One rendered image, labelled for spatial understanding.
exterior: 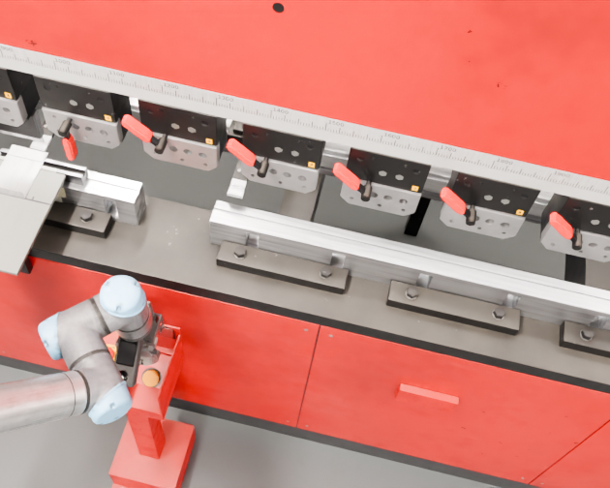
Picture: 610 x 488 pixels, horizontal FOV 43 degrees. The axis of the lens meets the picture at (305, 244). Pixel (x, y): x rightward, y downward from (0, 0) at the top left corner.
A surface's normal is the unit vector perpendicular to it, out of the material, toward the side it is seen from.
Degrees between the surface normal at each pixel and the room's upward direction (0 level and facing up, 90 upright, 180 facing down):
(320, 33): 90
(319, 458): 0
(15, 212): 0
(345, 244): 0
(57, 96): 90
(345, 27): 90
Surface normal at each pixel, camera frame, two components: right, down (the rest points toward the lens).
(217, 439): 0.08, -0.52
